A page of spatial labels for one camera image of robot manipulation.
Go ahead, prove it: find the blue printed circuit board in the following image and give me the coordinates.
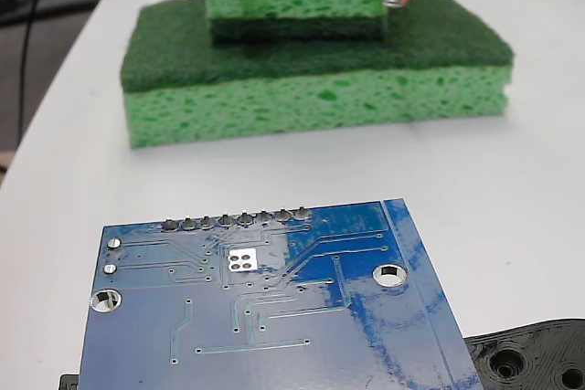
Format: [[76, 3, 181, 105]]
[[77, 197, 485, 390]]

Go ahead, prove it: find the large green scouring sponge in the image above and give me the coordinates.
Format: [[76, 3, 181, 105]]
[[119, 0, 517, 150]]

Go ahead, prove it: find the black hanging cable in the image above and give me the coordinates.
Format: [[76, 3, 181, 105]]
[[17, 0, 59, 140]]

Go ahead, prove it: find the black plastic mount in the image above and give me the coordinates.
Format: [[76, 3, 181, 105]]
[[58, 316, 585, 390]]

